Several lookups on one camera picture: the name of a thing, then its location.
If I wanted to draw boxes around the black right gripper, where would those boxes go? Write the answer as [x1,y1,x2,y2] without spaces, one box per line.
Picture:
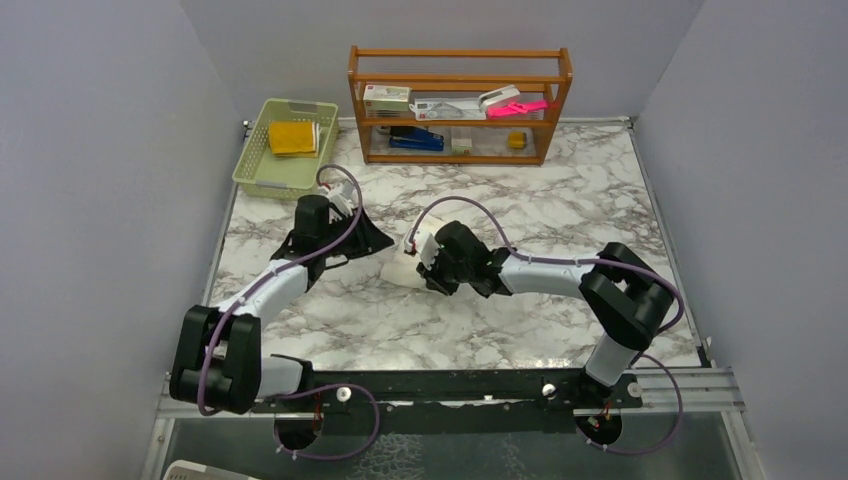
[416,245,472,297]

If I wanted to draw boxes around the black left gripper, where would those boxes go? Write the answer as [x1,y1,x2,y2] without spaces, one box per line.
[320,206,394,260]

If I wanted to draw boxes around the cream white towel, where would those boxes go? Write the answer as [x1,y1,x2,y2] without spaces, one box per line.
[380,220,444,290]

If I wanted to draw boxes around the yellow brown bear towel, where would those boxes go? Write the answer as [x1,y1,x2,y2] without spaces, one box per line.
[268,121,321,158]

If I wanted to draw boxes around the green plastic basket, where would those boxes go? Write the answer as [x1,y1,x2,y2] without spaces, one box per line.
[232,98,339,200]

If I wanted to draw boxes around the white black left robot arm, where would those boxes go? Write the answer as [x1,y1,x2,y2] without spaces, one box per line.
[169,194,394,415]

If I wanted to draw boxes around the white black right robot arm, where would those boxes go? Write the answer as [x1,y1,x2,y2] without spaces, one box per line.
[403,221,680,407]

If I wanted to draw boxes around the blue black stapler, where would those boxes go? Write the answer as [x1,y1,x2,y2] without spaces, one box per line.
[389,126,444,152]

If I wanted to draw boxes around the small white eraser box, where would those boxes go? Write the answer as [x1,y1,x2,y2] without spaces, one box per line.
[450,127,473,156]

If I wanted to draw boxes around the wooden shelf rack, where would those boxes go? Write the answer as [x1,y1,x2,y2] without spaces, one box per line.
[347,46,574,166]

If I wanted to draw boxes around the white green box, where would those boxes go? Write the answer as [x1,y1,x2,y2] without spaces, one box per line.
[362,84,412,113]

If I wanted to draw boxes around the small yellow block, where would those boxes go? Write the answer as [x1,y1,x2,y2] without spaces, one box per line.
[507,131,528,150]

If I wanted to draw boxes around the white stapler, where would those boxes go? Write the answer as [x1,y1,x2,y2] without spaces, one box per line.
[478,85,521,113]

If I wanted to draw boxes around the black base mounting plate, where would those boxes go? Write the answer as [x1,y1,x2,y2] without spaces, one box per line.
[251,368,643,436]

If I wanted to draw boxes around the white tray corner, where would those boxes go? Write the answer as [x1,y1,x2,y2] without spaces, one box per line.
[162,460,258,480]

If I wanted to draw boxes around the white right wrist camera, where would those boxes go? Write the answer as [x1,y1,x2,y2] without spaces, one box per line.
[403,229,440,270]

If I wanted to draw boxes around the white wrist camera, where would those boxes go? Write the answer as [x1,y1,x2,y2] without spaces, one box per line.
[403,229,440,270]
[324,182,357,223]

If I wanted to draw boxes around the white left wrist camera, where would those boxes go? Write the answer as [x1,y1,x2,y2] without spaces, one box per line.
[324,182,357,223]

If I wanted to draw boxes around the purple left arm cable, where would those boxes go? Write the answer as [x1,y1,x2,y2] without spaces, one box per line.
[197,164,383,462]

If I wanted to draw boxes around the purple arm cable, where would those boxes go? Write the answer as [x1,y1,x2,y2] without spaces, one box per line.
[405,195,686,458]
[197,164,383,462]

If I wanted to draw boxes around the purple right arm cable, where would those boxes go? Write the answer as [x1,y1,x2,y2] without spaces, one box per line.
[405,195,686,458]

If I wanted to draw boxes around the aluminium rail frame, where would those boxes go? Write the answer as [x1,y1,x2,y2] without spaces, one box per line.
[142,367,749,479]

